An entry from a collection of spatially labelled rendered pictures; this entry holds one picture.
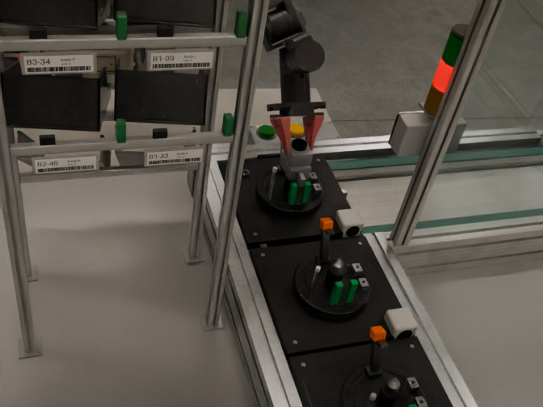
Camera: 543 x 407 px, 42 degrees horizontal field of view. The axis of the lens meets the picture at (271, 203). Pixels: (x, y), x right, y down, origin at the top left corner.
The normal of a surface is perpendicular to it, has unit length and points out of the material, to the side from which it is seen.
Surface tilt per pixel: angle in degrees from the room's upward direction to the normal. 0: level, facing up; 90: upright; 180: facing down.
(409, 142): 90
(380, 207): 0
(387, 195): 0
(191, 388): 0
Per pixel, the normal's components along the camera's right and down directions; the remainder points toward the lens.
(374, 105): 0.14, -0.72
